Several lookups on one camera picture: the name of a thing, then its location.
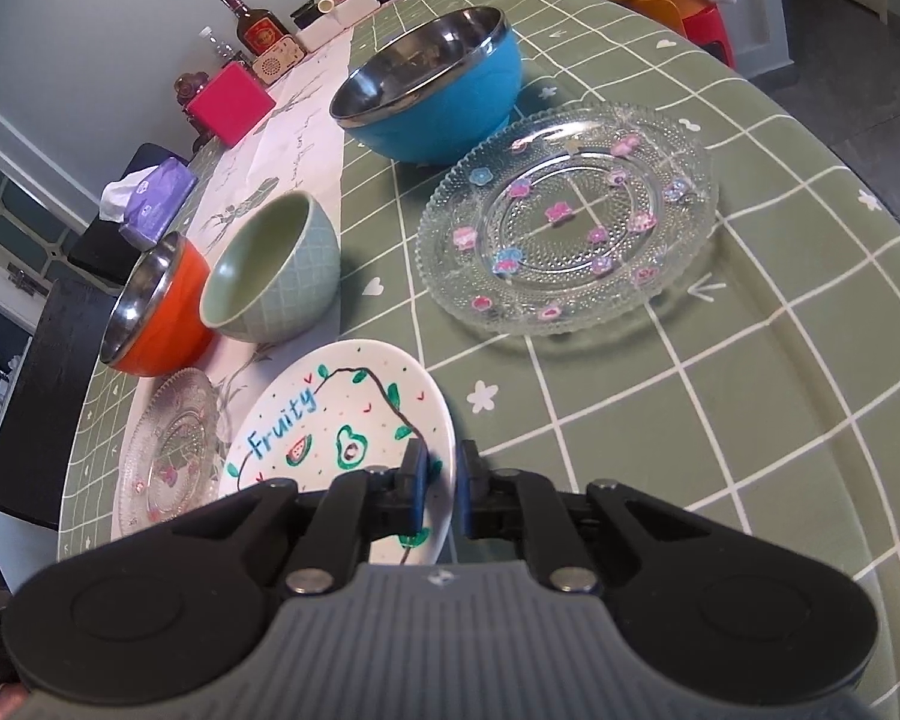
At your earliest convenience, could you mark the orange steel bowl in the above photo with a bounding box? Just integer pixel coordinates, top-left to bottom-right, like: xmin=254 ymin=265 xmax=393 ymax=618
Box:
xmin=98 ymin=231 xmax=214 ymax=377

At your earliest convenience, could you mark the person's hand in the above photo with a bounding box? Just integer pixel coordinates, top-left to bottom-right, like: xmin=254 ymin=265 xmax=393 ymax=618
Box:
xmin=0 ymin=684 xmax=29 ymax=720

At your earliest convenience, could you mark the white fruity ceramic plate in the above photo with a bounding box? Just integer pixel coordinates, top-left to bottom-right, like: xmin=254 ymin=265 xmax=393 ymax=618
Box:
xmin=219 ymin=340 xmax=457 ymax=566

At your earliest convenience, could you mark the small clear glass plate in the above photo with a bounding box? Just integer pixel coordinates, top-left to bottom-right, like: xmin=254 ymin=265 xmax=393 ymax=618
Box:
xmin=113 ymin=369 xmax=224 ymax=538

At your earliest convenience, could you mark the black chair near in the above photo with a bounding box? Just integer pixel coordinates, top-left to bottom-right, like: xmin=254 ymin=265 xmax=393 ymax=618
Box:
xmin=0 ymin=280 xmax=115 ymax=530

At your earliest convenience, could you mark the black chair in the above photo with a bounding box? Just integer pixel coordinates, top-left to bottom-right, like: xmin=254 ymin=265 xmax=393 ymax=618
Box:
xmin=68 ymin=143 xmax=188 ymax=286
xmin=0 ymin=280 xmax=115 ymax=530

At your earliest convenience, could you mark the green ceramic bowl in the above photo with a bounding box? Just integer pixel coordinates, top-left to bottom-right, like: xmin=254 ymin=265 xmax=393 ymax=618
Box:
xmin=199 ymin=192 xmax=341 ymax=344

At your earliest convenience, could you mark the clear glass flower plate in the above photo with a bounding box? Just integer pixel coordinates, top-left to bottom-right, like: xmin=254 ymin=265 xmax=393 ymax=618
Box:
xmin=416 ymin=103 xmax=717 ymax=335

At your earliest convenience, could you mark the black chair far left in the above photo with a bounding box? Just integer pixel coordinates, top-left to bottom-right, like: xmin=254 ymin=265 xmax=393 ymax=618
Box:
xmin=68 ymin=143 xmax=188 ymax=286

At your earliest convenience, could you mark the white table runner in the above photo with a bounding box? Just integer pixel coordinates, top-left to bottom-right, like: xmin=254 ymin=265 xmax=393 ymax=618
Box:
xmin=111 ymin=28 xmax=359 ymax=542

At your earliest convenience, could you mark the purple tissue pack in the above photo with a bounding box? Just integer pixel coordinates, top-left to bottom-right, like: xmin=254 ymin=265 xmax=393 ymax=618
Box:
xmin=98 ymin=156 xmax=198 ymax=252

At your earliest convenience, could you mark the blue steel bowl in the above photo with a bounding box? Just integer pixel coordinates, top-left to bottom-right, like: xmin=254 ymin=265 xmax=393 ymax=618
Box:
xmin=329 ymin=7 xmax=521 ymax=166

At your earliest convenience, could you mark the pink red box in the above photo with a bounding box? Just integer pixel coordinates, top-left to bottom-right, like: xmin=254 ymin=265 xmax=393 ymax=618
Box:
xmin=185 ymin=64 xmax=276 ymax=148

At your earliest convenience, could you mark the brown figurine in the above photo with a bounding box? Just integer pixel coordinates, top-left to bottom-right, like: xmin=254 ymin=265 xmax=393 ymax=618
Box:
xmin=173 ymin=71 xmax=211 ymax=109

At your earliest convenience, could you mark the beige small radio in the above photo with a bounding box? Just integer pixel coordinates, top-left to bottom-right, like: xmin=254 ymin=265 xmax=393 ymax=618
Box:
xmin=251 ymin=36 xmax=307 ymax=86

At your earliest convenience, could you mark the brown liquor bottle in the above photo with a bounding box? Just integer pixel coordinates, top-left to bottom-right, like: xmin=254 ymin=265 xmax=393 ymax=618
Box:
xmin=221 ymin=0 xmax=287 ymax=57

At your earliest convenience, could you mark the clear plastic bottle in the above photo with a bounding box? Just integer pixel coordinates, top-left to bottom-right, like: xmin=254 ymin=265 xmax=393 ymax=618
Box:
xmin=199 ymin=26 xmax=247 ymax=68

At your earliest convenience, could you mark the white box with jars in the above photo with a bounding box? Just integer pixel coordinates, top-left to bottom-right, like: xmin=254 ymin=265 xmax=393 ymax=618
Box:
xmin=290 ymin=0 xmax=380 ymax=52

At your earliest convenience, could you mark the orange red stool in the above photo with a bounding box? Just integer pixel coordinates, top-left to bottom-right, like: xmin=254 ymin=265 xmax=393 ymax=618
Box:
xmin=611 ymin=0 xmax=736 ymax=68

